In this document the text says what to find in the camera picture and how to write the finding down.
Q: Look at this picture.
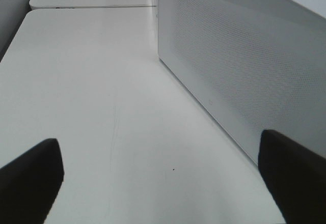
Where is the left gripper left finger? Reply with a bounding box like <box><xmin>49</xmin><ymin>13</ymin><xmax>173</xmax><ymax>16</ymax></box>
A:
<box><xmin>1</xmin><ymin>138</ymin><xmax>64</xmax><ymax>223</ymax></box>

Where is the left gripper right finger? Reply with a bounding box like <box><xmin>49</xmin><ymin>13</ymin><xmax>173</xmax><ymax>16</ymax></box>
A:
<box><xmin>258</xmin><ymin>130</ymin><xmax>325</xmax><ymax>223</ymax></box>

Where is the white microwave door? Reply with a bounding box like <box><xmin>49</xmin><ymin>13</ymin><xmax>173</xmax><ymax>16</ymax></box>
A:
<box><xmin>158</xmin><ymin>0</ymin><xmax>325</xmax><ymax>161</ymax></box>

